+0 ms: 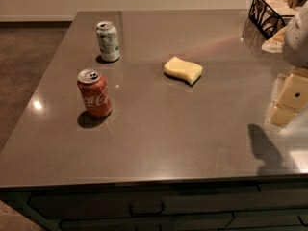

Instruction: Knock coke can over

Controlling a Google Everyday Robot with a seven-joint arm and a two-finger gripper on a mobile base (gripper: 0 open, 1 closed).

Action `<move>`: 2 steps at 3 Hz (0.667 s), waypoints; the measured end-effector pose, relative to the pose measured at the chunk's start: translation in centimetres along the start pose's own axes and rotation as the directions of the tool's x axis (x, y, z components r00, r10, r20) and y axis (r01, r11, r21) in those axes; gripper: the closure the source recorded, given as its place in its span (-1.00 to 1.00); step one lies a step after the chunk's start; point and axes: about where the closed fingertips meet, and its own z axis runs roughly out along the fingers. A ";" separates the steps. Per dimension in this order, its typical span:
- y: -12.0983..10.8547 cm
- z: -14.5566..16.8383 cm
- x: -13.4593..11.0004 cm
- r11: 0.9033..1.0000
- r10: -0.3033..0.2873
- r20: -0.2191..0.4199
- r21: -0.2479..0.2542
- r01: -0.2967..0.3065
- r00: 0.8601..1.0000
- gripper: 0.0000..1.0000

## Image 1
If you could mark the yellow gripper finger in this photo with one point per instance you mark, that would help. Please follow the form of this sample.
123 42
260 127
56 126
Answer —
289 96

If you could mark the red coke can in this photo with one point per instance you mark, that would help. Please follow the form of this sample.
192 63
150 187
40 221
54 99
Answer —
93 87

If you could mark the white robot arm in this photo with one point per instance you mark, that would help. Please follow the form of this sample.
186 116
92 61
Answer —
295 43

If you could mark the white green soda can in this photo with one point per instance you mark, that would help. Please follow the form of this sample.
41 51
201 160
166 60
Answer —
108 41

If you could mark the yellow sponge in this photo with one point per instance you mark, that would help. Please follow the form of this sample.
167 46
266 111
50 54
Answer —
184 70

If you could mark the dark lower cabinet drawer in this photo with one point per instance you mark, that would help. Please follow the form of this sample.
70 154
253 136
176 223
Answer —
203 222

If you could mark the dark cabinet drawer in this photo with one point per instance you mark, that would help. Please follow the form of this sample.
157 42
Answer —
203 222
169 202

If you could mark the dark cabinet drawer front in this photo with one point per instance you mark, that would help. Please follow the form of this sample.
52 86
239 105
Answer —
169 202

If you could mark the black wire basket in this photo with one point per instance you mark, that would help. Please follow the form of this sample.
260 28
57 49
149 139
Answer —
269 16

